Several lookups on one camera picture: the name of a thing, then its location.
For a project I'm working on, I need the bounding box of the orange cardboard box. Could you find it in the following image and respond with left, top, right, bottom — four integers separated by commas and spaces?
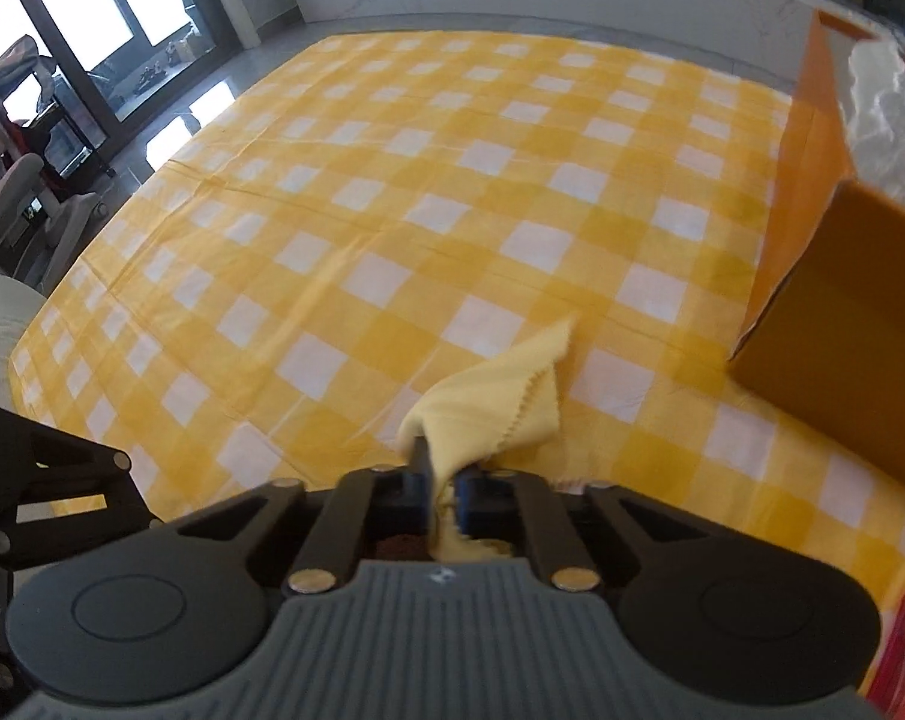
726, 8, 905, 520

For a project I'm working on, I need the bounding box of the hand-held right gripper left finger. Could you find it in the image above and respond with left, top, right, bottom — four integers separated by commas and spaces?
173, 438, 436, 596

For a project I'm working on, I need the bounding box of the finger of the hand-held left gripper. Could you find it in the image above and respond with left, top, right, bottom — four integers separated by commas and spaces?
0, 397, 164, 572

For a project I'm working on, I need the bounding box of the person's leg in light pants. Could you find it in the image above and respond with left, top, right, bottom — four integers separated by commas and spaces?
0, 273, 46, 385

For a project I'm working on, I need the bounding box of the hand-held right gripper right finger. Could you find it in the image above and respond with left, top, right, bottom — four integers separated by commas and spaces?
456, 466, 714, 594

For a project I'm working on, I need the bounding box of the yellow checked tablecloth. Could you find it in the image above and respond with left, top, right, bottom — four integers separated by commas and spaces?
6, 29, 905, 620

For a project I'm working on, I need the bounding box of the pale yellow cloth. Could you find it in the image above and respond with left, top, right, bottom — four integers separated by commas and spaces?
395, 314, 579, 563

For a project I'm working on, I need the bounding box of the grey office chair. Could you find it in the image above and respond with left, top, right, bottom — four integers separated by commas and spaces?
0, 153, 103, 287

